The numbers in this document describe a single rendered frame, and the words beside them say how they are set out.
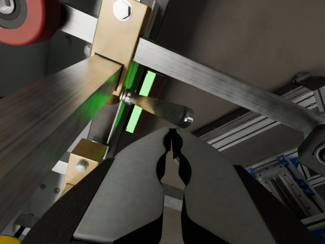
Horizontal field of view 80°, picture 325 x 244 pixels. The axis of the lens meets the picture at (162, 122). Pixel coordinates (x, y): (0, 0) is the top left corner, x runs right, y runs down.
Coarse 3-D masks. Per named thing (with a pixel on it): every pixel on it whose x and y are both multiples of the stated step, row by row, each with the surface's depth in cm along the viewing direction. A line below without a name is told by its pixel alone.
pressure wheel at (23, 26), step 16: (0, 0) 18; (16, 0) 19; (32, 0) 18; (48, 0) 19; (0, 16) 20; (16, 16) 19; (32, 16) 19; (48, 16) 20; (0, 32) 20; (16, 32) 20; (32, 32) 20; (48, 32) 21
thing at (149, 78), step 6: (150, 72) 42; (150, 78) 42; (144, 84) 43; (150, 84) 43; (144, 90) 44; (138, 108) 46; (132, 114) 46; (138, 114) 46; (132, 120) 47; (132, 126) 48; (132, 132) 49
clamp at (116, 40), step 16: (112, 0) 21; (128, 0) 21; (112, 16) 22; (144, 16) 22; (96, 32) 23; (112, 32) 23; (128, 32) 23; (96, 48) 24; (112, 48) 24; (128, 48) 24; (128, 64) 24; (112, 96) 27
